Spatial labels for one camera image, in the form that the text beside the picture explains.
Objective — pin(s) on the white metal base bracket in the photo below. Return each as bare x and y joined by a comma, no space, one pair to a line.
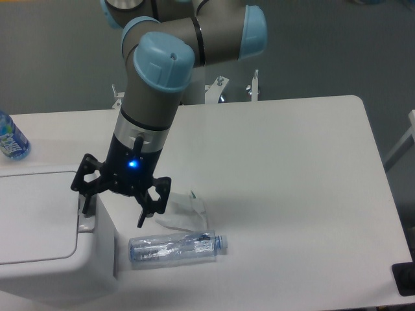
214,93

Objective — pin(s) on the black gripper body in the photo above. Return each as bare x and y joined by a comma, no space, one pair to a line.
129,173

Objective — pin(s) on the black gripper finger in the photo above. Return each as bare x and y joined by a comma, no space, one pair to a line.
89,165
149,206

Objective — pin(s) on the blue labelled drink bottle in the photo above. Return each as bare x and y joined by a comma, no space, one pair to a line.
14,144

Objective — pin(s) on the clear empty plastic bottle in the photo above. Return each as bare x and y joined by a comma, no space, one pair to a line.
156,251

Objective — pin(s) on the crumpled white plastic wrapper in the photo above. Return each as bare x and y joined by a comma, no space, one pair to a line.
184,212

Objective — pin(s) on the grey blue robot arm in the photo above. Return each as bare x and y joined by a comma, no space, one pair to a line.
162,43

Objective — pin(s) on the black object at edge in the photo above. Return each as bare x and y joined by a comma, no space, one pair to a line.
404,278

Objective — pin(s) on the white clamp with wingnut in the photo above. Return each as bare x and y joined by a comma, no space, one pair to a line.
253,89

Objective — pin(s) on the white frame at right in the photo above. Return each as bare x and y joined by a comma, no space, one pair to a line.
404,143

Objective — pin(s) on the white plastic trash can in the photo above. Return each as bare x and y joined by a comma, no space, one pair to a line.
50,251

